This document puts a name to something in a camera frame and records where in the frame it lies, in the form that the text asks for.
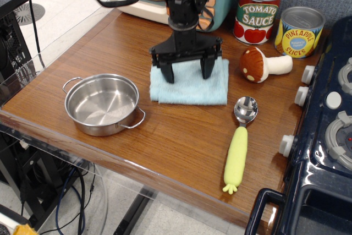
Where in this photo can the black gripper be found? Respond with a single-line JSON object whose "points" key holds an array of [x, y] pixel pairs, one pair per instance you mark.
{"points": [[186, 46]]}

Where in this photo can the light blue cloth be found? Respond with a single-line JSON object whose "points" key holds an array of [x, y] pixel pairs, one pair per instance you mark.
{"points": [[189, 87]]}

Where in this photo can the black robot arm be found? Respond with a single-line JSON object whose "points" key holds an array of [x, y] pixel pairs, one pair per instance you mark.
{"points": [[184, 15]]}

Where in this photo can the stainless steel pot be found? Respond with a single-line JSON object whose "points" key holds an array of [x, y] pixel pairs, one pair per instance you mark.
{"points": [[103, 104]]}

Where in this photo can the plush brown mushroom toy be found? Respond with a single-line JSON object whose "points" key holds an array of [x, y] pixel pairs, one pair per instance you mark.
{"points": [[256, 67]]}

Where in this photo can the tomato sauce can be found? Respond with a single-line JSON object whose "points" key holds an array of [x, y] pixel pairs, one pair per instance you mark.
{"points": [[254, 20]]}

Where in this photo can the pineapple slices can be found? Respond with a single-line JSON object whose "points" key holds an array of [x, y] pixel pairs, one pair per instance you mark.
{"points": [[299, 31]]}

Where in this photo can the black table leg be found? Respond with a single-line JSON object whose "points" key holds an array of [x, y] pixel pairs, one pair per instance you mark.
{"points": [[132, 215]]}

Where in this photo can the black computer tower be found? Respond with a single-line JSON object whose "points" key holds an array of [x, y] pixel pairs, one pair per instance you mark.
{"points": [[15, 56]]}

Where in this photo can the dark blue toy stove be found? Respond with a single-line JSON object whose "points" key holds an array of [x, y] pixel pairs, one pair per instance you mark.
{"points": [[317, 195]]}

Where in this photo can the spoon with yellow foam handle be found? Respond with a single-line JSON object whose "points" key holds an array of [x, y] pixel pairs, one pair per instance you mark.
{"points": [[245, 111]]}

